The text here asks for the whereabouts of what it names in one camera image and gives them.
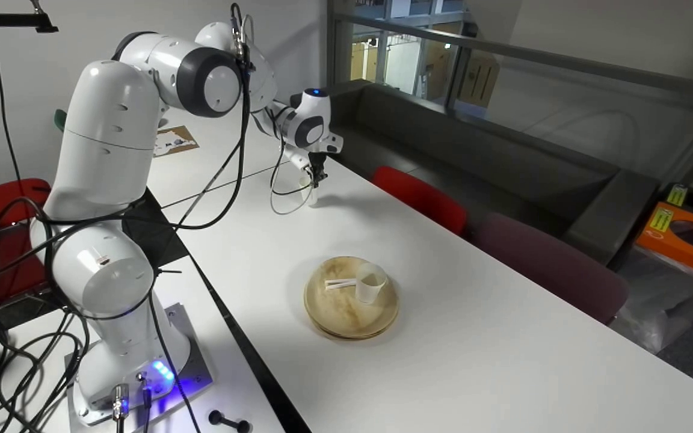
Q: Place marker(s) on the white plastic spoon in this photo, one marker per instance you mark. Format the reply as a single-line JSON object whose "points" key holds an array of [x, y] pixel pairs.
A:
{"points": [[339, 285]]}

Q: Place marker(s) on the grey metal railing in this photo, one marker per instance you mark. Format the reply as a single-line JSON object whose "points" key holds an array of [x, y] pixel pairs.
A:
{"points": [[571, 63]]}

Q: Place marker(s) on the bright red chair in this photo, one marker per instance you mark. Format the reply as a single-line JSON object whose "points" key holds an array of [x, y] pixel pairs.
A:
{"points": [[421, 200]]}

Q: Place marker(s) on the brown printed booklet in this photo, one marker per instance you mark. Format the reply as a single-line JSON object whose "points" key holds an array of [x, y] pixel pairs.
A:
{"points": [[178, 141]]}

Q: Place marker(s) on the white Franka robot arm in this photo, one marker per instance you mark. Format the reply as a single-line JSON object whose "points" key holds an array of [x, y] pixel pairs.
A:
{"points": [[113, 135]]}

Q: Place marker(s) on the green chair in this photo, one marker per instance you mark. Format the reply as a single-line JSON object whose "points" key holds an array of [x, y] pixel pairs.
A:
{"points": [[61, 119]]}

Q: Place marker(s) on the dark red chair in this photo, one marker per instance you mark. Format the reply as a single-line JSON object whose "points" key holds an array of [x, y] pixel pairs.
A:
{"points": [[5, 231]]}

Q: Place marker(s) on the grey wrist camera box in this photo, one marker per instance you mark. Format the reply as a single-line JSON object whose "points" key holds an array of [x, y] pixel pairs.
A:
{"points": [[332, 145]]}

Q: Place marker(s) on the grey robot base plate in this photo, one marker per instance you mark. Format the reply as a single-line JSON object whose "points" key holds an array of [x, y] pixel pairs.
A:
{"points": [[191, 351]]}

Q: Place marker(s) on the white plastic cup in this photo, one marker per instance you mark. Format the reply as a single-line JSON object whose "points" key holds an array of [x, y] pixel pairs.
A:
{"points": [[375, 293]]}

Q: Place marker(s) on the orange box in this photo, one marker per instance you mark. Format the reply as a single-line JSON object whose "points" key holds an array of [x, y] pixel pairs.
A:
{"points": [[683, 242]]}

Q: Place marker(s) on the yellow green tag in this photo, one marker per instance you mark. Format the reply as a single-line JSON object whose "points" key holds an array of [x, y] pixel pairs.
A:
{"points": [[676, 195]]}

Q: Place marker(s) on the maroon chair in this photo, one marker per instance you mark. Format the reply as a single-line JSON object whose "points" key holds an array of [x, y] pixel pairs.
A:
{"points": [[553, 267]]}

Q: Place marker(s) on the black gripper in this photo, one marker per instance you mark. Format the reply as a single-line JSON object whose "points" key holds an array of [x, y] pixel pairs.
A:
{"points": [[315, 160]]}

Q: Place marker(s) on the black dumbbell shaped knob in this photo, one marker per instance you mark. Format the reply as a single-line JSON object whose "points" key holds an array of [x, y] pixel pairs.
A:
{"points": [[229, 420]]}

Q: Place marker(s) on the yellow paper sign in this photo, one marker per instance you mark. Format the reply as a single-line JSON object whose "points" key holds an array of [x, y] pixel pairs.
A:
{"points": [[480, 77]]}

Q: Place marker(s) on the round palm leaf plate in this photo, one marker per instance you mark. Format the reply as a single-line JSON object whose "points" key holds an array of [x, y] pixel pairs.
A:
{"points": [[335, 313]]}

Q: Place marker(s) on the black overhead bar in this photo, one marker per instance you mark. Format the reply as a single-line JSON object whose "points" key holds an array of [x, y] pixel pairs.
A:
{"points": [[9, 21]]}

